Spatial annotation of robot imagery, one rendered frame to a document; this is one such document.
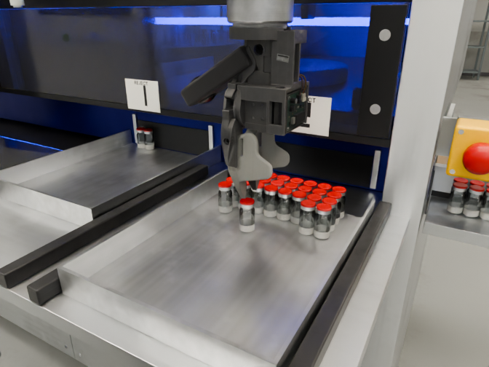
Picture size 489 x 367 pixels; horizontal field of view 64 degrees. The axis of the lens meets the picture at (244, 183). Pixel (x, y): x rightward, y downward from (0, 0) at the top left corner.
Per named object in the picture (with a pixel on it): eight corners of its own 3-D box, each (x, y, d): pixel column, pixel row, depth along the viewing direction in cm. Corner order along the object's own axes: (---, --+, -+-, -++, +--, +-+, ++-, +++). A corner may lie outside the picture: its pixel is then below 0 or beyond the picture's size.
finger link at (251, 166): (265, 212, 48) (270, 137, 45) (224, 201, 51) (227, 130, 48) (275, 204, 51) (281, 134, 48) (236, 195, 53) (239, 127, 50)
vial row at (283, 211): (231, 201, 65) (230, 175, 63) (336, 227, 56) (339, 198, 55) (223, 206, 63) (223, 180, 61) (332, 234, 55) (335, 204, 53)
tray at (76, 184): (131, 143, 95) (129, 129, 94) (221, 161, 83) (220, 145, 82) (-10, 194, 68) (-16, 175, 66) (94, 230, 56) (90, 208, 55)
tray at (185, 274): (225, 186, 70) (225, 169, 69) (372, 221, 59) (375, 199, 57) (62, 293, 43) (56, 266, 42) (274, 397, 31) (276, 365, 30)
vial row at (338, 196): (237, 196, 66) (237, 170, 65) (340, 221, 58) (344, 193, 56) (231, 201, 65) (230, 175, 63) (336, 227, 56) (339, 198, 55)
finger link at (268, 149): (284, 196, 53) (283, 132, 48) (246, 188, 55) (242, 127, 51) (293, 186, 55) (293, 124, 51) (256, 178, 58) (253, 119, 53)
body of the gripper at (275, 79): (282, 143, 44) (287, 28, 39) (218, 132, 48) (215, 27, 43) (307, 127, 50) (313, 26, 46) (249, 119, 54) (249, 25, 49)
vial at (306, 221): (301, 226, 57) (303, 197, 55) (316, 230, 56) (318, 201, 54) (295, 233, 55) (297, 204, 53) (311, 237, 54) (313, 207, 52)
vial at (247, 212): (244, 224, 57) (244, 197, 56) (257, 228, 56) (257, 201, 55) (236, 231, 56) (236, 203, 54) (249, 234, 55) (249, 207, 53)
